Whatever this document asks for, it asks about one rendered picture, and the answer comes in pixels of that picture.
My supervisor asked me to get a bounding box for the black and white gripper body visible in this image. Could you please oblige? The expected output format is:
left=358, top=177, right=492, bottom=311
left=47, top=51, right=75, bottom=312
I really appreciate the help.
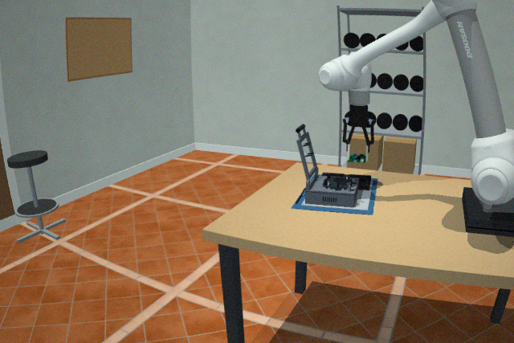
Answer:
left=349, top=105, right=369, bottom=128

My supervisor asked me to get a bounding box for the green circuit board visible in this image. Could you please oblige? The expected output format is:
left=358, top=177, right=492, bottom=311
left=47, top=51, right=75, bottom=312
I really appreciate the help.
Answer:
left=348, top=153, right=366, bottom=163

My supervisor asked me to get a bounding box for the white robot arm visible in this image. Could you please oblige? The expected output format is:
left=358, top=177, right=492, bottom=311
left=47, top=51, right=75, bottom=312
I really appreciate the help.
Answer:
left=319, top=0, right=514, bottom=213

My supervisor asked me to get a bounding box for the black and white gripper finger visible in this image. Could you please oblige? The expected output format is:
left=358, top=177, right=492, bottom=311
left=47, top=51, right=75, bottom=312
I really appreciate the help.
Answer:
left=361, top=119, right=375, bottom=161
left=342, top=117, right=357, bottom=160

